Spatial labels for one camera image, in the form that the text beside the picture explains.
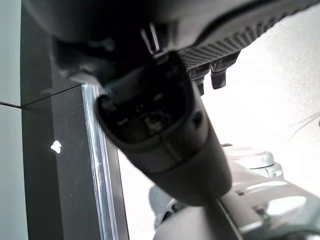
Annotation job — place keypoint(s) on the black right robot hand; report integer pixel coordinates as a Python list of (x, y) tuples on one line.
[(160, 130)]

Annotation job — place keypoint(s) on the black low shelf clear strip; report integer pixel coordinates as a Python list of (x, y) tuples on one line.
[(67, 175)]

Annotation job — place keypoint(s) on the white paper scrap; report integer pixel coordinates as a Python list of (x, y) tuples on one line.
[(56, 146)]

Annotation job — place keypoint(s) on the silver right robot leg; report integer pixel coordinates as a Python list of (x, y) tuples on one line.
[(262, 200)]

